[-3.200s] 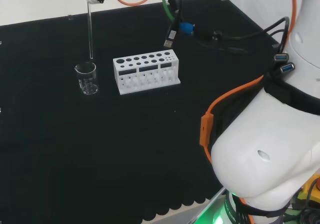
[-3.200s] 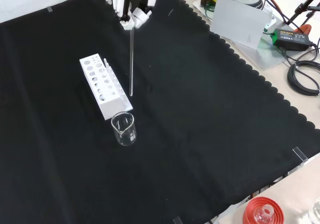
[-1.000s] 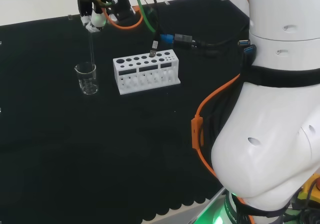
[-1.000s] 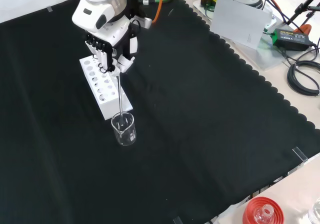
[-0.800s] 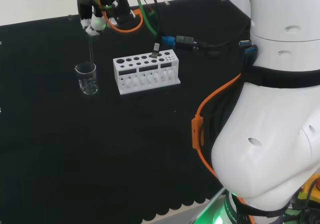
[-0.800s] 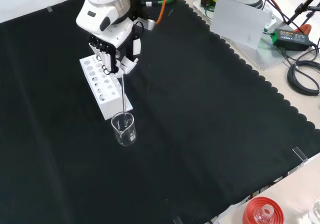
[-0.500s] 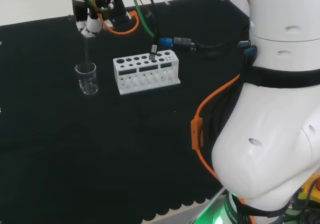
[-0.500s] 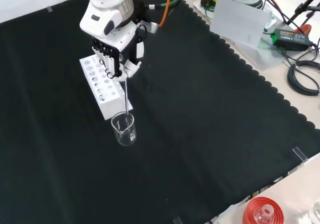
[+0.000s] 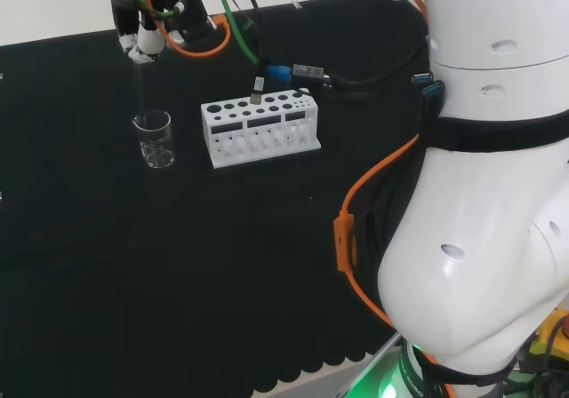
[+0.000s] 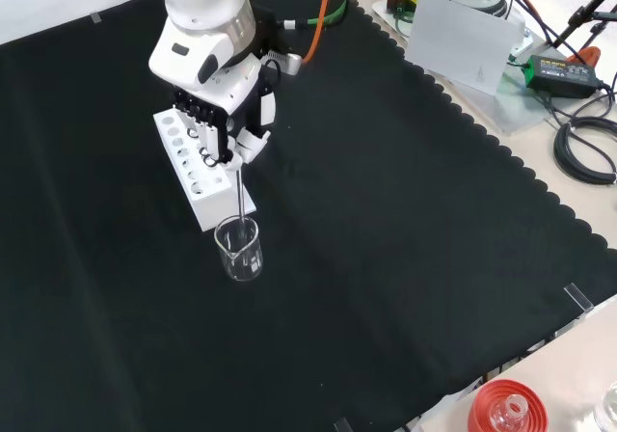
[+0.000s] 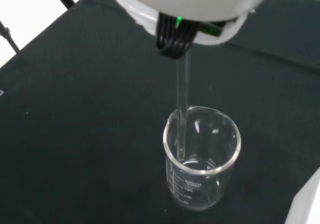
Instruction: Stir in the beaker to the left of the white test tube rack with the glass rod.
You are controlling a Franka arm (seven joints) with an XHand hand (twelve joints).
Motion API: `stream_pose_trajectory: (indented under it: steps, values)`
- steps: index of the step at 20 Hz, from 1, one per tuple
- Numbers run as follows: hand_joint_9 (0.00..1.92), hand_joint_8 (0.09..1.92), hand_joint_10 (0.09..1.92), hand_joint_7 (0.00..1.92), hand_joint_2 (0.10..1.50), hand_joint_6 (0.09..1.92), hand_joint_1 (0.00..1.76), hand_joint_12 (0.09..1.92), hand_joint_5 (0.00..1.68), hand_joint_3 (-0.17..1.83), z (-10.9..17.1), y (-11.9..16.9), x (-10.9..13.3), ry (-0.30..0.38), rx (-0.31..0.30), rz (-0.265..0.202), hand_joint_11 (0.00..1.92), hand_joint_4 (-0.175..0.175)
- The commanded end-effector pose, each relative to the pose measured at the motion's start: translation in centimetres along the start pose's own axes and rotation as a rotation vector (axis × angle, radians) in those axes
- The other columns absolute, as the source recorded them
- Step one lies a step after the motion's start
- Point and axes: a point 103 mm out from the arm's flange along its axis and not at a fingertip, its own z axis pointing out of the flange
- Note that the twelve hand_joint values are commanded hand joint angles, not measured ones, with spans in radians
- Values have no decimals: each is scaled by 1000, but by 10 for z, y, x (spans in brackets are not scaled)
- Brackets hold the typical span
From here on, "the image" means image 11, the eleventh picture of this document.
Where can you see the clear glass beaker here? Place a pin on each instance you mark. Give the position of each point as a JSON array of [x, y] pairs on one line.
[[200, 194]]

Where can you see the black cloth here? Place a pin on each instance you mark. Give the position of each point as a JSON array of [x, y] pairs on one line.
[[87, 134]]

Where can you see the white test tube rack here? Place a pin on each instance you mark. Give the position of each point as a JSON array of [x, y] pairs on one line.
[[308, 199]]

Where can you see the clear acrylic clip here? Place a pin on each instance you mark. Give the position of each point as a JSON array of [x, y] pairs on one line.
[[1, 92]]

